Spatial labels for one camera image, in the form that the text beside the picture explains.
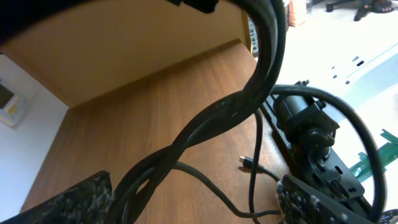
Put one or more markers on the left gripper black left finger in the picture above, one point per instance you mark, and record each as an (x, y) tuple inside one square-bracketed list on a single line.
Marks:
[(85, 202)]

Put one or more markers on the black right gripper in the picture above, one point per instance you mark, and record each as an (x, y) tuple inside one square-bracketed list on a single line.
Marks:
[(205, 6)]

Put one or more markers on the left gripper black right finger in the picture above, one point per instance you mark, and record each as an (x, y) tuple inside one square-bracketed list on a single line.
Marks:
[(338, 201)]

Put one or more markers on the seated person in jeans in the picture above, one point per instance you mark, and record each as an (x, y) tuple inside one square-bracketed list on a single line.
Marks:
[(364, 7)]

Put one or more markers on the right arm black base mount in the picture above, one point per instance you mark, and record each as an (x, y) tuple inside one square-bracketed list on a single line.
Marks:
[(297, 115)]

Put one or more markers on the white wall thermostat panel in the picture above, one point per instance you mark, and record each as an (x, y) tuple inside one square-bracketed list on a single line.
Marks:
[(13, 105)]

